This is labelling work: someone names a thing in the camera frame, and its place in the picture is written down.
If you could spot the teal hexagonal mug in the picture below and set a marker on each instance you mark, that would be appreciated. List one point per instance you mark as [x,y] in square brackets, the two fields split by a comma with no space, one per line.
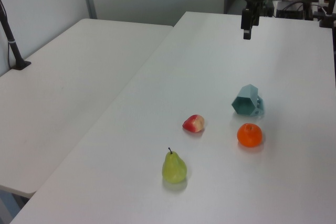
[245,100]

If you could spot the orange fruit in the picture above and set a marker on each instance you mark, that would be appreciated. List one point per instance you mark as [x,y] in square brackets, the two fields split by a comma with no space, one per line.
[249,135]

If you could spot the red strawberry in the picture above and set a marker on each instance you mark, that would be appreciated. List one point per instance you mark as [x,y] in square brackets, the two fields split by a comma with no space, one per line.
[194,123]

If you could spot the black pole stand with base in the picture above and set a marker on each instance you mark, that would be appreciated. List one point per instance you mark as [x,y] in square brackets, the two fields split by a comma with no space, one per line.
[11,43]

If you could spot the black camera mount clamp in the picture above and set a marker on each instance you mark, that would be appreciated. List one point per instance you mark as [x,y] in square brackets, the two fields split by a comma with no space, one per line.
[326,11]

